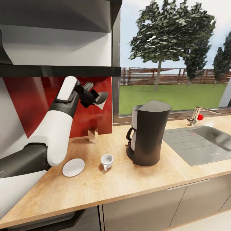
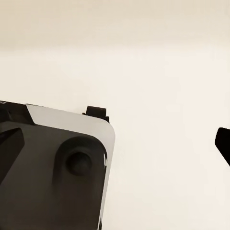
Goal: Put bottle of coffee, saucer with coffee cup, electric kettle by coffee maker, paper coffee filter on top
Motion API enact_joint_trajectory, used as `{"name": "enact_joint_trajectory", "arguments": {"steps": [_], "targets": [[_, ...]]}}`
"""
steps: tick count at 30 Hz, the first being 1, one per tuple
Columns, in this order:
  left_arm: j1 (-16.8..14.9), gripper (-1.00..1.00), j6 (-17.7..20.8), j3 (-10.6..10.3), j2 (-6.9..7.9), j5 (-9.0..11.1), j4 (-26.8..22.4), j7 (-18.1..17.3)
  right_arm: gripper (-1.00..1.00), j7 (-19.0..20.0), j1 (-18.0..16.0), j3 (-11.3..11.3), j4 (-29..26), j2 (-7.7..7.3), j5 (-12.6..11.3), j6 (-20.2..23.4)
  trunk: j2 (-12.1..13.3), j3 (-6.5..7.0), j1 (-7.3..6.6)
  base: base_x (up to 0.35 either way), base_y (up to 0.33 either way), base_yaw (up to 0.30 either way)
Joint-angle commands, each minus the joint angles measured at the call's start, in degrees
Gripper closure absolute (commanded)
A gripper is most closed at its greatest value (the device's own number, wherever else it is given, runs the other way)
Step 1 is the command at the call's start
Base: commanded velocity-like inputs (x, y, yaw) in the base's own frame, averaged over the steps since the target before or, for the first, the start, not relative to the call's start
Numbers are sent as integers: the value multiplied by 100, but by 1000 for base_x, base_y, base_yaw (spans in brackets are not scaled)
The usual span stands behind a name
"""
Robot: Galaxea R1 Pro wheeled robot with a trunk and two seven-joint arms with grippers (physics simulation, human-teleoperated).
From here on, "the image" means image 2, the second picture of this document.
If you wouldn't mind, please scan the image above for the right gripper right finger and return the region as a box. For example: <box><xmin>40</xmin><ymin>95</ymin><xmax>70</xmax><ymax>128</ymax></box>
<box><xmin>215</xmin><ymin>127</ymin><xmax>230</xmax><ymax>166</ymax></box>

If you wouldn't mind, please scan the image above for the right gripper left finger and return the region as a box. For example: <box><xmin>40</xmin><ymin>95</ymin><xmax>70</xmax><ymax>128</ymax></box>
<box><xmin>0</xmin><ymin>127</ymin><xmax>25</xmax><ymax>184</ymax></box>

